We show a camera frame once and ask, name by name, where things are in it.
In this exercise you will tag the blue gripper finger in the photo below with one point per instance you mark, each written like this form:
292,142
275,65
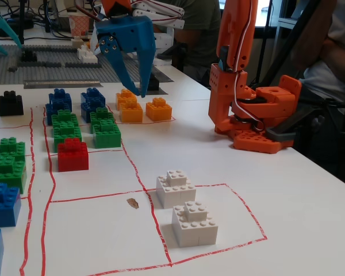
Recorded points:
146,66
118,63

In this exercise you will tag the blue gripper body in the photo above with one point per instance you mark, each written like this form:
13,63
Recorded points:
132,33

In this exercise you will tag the black lego block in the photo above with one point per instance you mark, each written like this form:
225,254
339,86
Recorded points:
154,83
11,105
28,56

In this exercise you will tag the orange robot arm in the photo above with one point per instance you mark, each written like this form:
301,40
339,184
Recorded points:
235,28

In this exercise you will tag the bare person forearm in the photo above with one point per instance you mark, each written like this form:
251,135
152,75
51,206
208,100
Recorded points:
313,51

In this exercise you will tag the yellow lego block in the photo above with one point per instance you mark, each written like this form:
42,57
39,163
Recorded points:
130,113
125,97
159,110

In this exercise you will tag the green lego block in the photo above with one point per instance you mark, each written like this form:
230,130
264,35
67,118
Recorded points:
8,148
7,175
106,136
63,116
102,113
67,130

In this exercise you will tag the red lego block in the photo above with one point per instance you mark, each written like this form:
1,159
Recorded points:
73,158

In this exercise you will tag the white lego block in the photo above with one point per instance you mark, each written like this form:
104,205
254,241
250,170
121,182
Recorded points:
194,227
175,191

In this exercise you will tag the wrinkled grey tape strip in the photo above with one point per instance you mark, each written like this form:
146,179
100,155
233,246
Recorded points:
164,76

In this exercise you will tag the white lego stack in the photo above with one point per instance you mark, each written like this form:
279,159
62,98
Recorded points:
87,56

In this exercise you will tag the long grey lego brick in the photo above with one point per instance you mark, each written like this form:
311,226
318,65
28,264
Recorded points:
83,65

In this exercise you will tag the small white lego piece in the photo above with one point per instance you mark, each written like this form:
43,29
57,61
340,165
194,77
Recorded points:
77,42

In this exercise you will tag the red patterned paper cup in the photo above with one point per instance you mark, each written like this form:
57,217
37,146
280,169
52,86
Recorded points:
79,26

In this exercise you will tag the smooth grey tape strip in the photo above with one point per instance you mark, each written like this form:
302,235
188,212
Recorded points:
63,84

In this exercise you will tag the grey lego baseplate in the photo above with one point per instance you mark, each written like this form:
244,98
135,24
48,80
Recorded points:
60,74

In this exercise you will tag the person in green shirt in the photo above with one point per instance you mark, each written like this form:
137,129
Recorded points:
201,34

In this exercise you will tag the black stand pole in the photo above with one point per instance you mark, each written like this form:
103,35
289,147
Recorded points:
21,23
47,15

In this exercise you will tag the small grey lego piece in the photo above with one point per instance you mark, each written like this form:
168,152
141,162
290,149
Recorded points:
13,69

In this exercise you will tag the brown tape scrap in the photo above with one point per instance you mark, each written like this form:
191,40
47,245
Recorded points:
133,203

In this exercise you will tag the grey table clamp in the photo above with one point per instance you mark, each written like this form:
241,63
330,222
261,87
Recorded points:
279,133

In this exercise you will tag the black tripod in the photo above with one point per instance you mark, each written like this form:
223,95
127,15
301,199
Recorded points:
296,28

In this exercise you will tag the person in white shirt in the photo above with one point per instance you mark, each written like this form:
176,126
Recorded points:
322,80

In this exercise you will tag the black office chair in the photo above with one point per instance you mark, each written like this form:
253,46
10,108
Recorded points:
327,149

